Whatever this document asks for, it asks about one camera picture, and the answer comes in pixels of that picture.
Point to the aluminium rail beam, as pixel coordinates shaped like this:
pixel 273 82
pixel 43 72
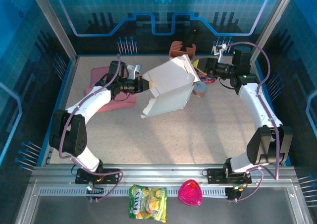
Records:
pixel 161 172

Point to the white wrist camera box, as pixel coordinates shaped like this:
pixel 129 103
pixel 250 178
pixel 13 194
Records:
pixel 135 69
pixel 220 54

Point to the green yellow candy bag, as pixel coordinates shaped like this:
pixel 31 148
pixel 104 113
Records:
pixel 148 204

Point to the orange print drink can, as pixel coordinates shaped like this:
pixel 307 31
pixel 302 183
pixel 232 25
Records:
pixel 200 87

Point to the cream knife block holder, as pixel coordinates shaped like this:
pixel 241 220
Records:
pixel 176 48

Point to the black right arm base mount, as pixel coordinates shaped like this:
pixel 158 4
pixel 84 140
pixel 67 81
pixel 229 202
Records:
pixel 215 175

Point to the aluminium frame post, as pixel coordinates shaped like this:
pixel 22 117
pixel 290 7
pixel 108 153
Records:
pixel 54 23
pixel 272 23

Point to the purple candy bag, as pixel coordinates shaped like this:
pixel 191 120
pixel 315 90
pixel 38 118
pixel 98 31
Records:
pixel 209 80

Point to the white paper box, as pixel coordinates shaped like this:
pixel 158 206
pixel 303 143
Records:
pixel 171 85

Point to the pink heart-shaped case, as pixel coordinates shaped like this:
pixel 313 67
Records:
pixel 190 193

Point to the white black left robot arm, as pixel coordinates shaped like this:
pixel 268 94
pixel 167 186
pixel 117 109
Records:
pixel 94 103

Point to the small black electronics module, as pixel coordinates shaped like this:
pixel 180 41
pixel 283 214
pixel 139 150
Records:
pixel 95 190
pixel 232 193

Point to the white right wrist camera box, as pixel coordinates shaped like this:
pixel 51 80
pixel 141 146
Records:
pixel 220 54

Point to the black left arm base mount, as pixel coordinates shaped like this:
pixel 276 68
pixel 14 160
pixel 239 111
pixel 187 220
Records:
pixel 84 177

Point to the grey metal shelf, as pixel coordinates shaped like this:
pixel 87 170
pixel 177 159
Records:
pixel 223 211

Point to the pink paper box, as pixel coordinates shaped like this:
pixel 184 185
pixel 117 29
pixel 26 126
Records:
pixel 123 104

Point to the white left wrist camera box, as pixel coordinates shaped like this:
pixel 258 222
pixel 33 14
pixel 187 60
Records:
pixel 135 69

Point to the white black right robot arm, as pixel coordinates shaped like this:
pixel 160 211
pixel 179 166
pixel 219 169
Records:
pixel 255 102

